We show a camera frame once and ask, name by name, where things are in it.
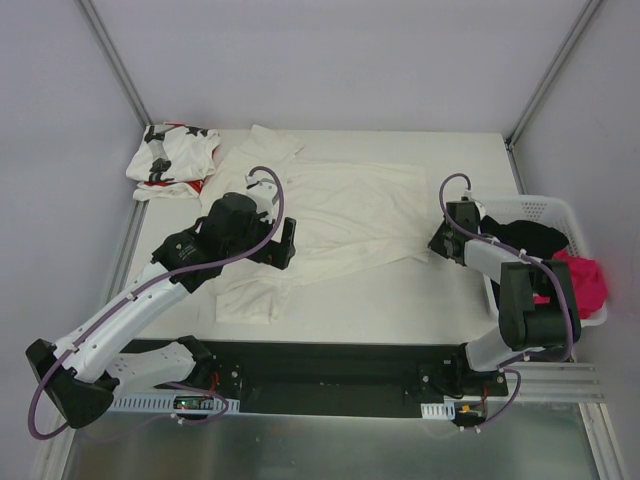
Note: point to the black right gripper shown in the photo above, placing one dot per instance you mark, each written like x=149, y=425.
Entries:
x=441, y=242

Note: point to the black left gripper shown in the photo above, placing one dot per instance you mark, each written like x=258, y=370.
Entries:
x=279, y=248

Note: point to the cream white t shirt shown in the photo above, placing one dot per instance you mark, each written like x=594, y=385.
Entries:
x=350, y=217

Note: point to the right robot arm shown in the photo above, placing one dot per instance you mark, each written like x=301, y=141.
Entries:
x=537, y=310

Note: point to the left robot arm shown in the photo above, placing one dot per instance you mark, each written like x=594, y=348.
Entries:
x=84, y=372

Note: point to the black garment in basket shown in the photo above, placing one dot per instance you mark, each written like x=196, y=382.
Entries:
x=536, y=239

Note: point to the red white folded shirt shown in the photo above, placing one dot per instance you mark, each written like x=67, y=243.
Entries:
x=146, y=191

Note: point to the white plastic laundry basket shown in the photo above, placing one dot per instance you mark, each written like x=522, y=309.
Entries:
x=548, y=211

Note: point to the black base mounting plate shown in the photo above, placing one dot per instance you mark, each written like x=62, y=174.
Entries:
x=353, y=380

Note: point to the white black patterned folded shirt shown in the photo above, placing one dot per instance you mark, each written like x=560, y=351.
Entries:
x=172, y=152

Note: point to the pink garment in basket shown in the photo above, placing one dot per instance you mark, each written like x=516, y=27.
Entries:
x=588, y=283

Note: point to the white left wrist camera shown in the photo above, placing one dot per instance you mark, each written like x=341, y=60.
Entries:
x=264, y=193

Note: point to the right white cable duct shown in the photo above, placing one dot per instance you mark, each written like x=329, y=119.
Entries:
x=438, y=411

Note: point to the white cable duct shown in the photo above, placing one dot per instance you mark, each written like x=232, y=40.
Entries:
x=438, y=411
x=173, y=402

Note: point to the left white cable duct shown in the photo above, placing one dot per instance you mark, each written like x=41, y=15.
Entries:
x=173, y=402

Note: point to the right aluminium frame post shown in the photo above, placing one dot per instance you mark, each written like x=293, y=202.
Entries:
x=559, y=61

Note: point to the aluminium frame post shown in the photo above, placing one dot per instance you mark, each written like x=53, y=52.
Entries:
x=105, y=43
x=559, y=61

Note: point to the left aluminium frame post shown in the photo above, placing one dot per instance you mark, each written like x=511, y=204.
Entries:
x=105, y=43

